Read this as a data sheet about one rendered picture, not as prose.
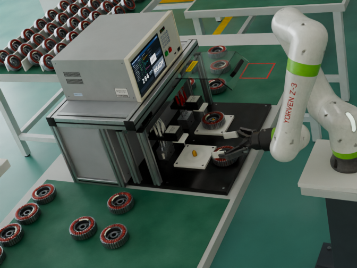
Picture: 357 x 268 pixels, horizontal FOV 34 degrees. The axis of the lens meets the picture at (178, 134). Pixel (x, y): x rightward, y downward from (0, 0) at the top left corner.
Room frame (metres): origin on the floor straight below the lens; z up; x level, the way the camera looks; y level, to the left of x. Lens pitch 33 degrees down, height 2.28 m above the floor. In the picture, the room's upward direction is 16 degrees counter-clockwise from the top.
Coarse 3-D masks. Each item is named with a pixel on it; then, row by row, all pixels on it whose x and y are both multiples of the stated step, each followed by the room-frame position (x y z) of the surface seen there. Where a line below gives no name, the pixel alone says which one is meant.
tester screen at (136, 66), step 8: (152, 40) 2.28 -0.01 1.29; (152, 48) 2.26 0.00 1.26; (160, 48) 2.31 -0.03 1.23; (144, 56) 2.20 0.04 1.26; (160, 56) 2.30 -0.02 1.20; (136, 64) 2.14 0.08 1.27; (144, 64) 2.19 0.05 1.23; (152, 64) 2.23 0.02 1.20; (136, 72) 2.12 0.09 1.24; (144, 72) 2.17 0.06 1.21; (152, 72) 2.22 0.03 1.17; (152, 80) 2.20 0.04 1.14
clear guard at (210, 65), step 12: (192, 60) 2.44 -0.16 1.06; (204, 60) 2.41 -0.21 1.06; (216, 60) 2.37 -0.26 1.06; (228, 60) 2.34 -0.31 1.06; (180, 72) 2.36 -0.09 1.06; (192, 72) 2.32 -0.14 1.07; (204, 72) 2.29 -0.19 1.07; (216, 72) 2.26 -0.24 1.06; (228, 72) 2.26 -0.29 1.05; (240, 72) 2.29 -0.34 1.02; (228, 84) 2.19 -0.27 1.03
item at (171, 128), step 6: (168, 126) 2.17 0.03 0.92; (174, 126) 2.16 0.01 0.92; (180, 126) 2.15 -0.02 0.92; (168, 132) 2.12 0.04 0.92; (174, 132) 2.11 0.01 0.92; (180, 132) 2.13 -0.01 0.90; (150, 138) 2.17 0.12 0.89; (156, 138) 2.15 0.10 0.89; (162, 138) 2.13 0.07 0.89; (168, 138) 2.12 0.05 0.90; (174, 138) 2.10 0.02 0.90; (180, 138) 2.11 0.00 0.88
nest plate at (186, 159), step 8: (184, 152) 2.14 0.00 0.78; (200, 152) 2.11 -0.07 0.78; (208, 152) 2.09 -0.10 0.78; (176, 160) 2.10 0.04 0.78; (184, 160) 2.09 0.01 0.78; (192, 160) 2.07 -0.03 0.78; (200, 160) 2.05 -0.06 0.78; (208, 160) 2.04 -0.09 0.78; (192, 168) 2.03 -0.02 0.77; (200, 168) 2.01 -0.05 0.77
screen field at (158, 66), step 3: (162, 57) 2.31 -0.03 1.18; (159, 60) 2.28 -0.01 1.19; (162, 60) 2.30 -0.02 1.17; (156, 63) 2.26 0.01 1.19; (159, 63) 2.28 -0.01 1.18; (162, 63) 2.30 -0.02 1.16; (153, 66) 2.23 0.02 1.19; (156, 66) 2.25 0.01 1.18; (159, 66) 2.27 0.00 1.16; (162, 66) 2.29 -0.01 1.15; (153, 69) 2.23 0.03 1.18; (156, 69) 2.25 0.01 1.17; (159, 69) 2.27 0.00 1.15; (156, 72) 2.24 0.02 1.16; (156, 75) 2.24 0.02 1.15
